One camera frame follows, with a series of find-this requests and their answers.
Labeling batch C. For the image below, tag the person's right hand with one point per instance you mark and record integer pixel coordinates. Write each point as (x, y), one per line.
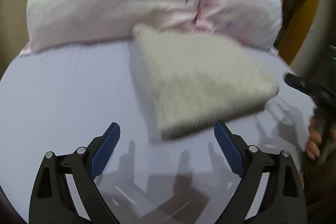
(314, 140)

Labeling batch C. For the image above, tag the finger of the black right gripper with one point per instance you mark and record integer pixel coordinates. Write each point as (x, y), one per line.
(313, 89)

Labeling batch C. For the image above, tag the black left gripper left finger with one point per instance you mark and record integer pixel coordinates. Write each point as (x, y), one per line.
(51, 200)

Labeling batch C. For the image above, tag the beige cable knit sweater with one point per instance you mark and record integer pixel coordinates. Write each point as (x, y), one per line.
(190, 81)

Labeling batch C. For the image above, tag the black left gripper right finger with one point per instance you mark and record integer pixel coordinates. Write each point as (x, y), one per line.
(283, 200)

